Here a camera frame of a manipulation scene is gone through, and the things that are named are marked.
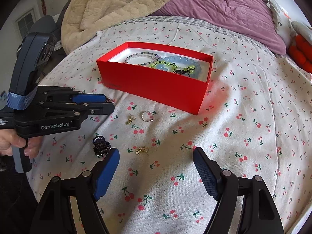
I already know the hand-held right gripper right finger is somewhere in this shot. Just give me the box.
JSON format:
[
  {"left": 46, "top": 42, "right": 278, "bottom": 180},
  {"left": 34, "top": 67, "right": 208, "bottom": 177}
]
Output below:
[{"left": 192, "top": 147, "right": 284, "bottom": 234}]

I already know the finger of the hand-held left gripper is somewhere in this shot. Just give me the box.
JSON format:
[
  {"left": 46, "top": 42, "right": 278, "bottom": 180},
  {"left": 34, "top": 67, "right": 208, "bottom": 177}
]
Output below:
[
  {"left": 36, "top": 102, "right": 116, "bottom": 125},
  {"left": 43, "top": 90, "right": 108, "bottom": 104}
]

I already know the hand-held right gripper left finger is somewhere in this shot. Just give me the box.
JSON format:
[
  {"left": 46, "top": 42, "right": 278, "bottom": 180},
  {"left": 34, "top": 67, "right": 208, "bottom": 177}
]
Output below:
[{"left": 29, "top": 147, "right": 120, "bottom": 234}]

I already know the red cardboard box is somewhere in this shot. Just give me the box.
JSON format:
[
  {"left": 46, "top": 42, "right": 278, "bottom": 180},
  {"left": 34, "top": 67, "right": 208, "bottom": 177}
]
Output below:
[{"left": 96, "top": 42, "right": 214, "bottom": 115}]

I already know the person's left hand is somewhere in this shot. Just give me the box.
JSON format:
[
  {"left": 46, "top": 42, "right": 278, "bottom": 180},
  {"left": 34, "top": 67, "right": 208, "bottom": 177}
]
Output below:
[{"left": 0, "top": 127, "right": 42, "bottom": 158}]

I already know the black hair claw clip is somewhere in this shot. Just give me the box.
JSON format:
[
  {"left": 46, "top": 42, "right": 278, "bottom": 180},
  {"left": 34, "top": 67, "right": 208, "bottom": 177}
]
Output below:
[{"left": 92, "top": 136, "right": 112, "bottom": 158}]

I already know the white panelled window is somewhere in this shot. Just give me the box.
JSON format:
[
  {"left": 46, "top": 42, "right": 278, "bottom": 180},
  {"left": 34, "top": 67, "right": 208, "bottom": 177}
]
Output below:
[{"left": 15, "top": 8, "right": 37, "bottom": 34}]

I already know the grey chair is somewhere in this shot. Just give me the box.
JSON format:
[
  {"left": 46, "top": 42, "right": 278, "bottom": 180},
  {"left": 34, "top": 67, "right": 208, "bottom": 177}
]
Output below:
[{"left": 50, "top": 0, "right": 76, "bottom": 54}]

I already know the cherry print bedsheet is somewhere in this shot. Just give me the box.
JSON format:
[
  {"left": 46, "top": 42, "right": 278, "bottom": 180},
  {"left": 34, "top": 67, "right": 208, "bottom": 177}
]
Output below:
[{"left": 24, "top": 17, "right": 312, "bottom": 234}]

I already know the beige quilted blanket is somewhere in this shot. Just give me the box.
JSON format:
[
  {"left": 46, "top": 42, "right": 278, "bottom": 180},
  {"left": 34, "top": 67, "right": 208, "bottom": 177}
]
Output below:
[{"left": 60, "top": 0, "right": 214, "bottom": 54}]

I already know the orange and white plush toy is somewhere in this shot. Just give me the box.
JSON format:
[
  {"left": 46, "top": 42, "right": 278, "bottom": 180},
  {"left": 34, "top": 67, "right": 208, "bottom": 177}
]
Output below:
[{"left": 287, "top": 21, "right": 312, "bottom": 74}]

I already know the purple duvet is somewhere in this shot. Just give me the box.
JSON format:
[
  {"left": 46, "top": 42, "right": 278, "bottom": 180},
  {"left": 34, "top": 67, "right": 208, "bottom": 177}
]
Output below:
[{"left": 151, "top": 0, "right": 287, "bottom": 54}]

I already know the white printed pillow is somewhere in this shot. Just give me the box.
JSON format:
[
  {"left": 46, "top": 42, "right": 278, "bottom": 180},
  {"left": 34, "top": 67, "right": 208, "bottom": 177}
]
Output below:
[{"left": 266, "top": 0, "right": 293, "bottom": 45}]

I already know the silver beaded ring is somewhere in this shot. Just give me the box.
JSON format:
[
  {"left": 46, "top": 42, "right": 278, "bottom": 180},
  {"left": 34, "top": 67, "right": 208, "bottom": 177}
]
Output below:
[{"left": 141, "top": 111, "right": 154, "bottom": 123}]

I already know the small multicolour bead necklace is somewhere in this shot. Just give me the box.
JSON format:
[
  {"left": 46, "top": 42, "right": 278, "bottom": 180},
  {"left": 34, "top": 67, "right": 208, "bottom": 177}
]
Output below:
[{"left": 124, "top": 52, "right": 162, "bottom": 65}]

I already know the green bead bracelet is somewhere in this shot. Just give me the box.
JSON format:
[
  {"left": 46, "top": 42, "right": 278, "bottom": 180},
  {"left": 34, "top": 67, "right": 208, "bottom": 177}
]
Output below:
[{"left": 149, "top": 56, "right": 203, "bottom": 77}]

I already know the blue bead bracelet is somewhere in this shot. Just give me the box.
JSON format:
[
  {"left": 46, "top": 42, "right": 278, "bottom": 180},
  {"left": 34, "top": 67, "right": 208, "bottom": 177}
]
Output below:
[{"left": 156, "top": 56, "right": 203, "bottom": 80}]

